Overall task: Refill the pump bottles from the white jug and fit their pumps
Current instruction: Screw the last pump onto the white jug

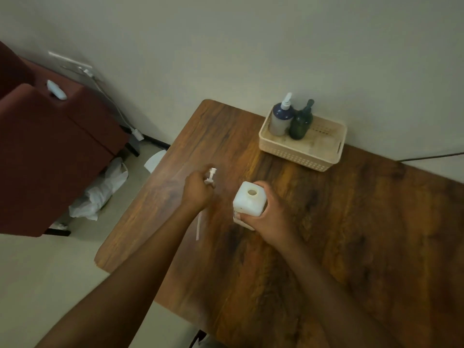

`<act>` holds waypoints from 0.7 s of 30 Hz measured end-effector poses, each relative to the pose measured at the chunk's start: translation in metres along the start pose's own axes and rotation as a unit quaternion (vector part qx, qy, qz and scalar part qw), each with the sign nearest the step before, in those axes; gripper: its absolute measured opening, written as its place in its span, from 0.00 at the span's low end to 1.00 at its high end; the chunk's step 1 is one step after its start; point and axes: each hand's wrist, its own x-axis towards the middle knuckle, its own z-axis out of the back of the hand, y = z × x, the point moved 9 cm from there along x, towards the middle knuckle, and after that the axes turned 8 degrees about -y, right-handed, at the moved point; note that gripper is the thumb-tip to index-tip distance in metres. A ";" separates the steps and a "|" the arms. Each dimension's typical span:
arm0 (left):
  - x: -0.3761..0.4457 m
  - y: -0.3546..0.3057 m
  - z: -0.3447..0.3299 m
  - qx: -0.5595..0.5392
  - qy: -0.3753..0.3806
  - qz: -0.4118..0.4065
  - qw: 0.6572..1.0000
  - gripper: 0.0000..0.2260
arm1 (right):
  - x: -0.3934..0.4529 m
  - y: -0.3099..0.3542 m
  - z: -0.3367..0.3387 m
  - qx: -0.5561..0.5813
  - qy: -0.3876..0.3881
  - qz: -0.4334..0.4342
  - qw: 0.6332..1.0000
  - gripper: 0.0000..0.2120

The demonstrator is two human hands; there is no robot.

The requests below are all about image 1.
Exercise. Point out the white plastic bag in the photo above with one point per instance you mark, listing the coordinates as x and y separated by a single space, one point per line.
99 193

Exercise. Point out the large white soap bottle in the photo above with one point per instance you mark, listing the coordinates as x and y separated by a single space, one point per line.
250 197

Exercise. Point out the person's left forearm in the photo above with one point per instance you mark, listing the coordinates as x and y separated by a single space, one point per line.
123 282

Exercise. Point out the dark pump head yellow tube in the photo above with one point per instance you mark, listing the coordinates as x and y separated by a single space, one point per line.
309 105

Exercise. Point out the white sheet on floor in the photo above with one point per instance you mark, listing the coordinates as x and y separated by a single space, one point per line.
155 161

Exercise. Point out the person's right forearm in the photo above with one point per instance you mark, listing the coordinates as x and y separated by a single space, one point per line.
337 297

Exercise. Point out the dark teal transparent bottle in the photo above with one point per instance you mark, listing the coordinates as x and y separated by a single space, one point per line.
300 124

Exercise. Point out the person's left hand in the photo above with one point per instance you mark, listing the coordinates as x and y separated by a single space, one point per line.
195 192

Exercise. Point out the white pump head short tube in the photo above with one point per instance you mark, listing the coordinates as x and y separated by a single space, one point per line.
287 99

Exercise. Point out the beige plastic basket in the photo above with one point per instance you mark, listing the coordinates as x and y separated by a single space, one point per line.
322 144

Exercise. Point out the light blue small object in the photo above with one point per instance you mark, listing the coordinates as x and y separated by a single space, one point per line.
56 90

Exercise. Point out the white power adapter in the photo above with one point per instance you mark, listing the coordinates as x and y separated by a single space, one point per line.
137 134

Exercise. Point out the white pump head long tube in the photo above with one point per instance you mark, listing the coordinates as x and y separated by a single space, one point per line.
211 173

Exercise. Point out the maroon sofa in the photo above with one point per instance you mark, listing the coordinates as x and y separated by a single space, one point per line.
47 159

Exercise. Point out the person's right hand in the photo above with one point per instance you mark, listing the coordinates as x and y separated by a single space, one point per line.
272 221

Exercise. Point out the blue and white bottle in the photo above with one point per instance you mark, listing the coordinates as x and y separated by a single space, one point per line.
281 121

